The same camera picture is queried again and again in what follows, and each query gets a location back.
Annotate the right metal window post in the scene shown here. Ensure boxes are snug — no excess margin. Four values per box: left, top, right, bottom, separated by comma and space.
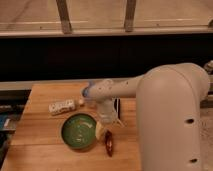
124, 0, 137, 32

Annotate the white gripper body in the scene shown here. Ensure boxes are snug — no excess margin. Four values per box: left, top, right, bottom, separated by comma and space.
98, 106, 118, 124

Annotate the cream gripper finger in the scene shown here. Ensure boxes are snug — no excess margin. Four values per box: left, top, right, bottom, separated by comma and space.
116, 118, 125, 127
95, 122, 105, 139

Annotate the red chili pepper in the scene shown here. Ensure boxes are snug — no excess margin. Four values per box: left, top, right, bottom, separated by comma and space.
105, 131, 113, 157

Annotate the metal window post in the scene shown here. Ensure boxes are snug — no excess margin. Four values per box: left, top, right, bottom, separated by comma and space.
56, 0, 72, 34
124, 0, 137, 32

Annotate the black rectangular block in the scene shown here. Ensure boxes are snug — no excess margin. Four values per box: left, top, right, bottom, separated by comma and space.
114, 98, 120, 119

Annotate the left metal window post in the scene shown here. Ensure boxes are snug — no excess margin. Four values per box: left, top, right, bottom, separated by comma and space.
56, 0, 72, 34

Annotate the green ceramic bowl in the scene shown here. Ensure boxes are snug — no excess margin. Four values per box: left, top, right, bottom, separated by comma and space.
61, 113, 96, 150

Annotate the white cup with blue cloth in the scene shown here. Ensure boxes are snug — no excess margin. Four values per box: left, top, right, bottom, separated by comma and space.
82, 87, 96, 108

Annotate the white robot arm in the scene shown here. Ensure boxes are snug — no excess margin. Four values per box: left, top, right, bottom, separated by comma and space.
82, 63, 210, 171

